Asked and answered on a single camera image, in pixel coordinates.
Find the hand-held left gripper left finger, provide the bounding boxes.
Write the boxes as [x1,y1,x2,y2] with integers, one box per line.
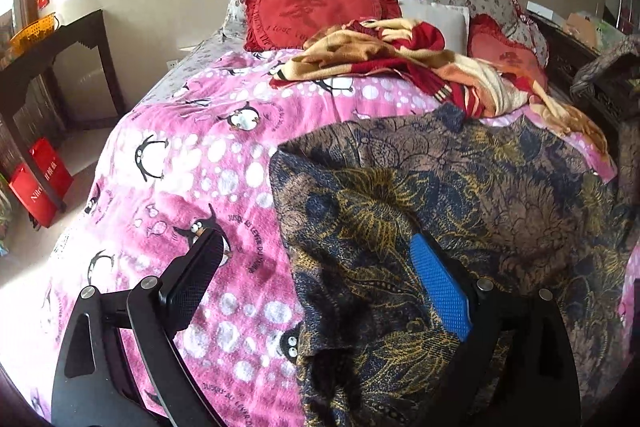
[51,227,226,427]

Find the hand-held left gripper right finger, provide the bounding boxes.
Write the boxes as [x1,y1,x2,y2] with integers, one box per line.
[407,232,583,427]

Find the dark floral patterned garment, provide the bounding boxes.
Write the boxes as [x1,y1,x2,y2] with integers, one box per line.
[269,104,640,427]

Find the pink penguin print blanket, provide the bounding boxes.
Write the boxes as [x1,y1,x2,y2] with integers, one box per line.
[30,49,618,427]

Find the red paper bag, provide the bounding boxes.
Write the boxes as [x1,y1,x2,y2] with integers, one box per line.
[29,138,74,202]
[8,164,58,228]

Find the dark lattice wooden cabinet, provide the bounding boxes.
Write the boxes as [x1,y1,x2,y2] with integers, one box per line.
[0,72,68,188]

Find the small red heart pillow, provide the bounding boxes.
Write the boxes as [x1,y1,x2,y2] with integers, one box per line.
[467,13,551,95]

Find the red and yellow fleece blanket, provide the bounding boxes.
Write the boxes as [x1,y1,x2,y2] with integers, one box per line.
[270,18,611,158]

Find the dark carved wooden nightstand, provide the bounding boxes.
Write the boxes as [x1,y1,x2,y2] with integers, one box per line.
[525,2,640,138]

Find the dark wooden table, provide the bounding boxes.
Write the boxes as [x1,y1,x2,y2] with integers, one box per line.
[0,9,126,212]

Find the white pillow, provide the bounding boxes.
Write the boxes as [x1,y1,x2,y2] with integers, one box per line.
[389,0,471,55]

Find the orange plastic basket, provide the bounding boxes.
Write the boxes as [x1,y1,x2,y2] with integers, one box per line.
[10,12,61,55]

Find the large red heart pillow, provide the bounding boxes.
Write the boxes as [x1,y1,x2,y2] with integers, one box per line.
[242,0,403,54]

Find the papers on nightstand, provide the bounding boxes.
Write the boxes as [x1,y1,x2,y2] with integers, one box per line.
[565,9,626,50]

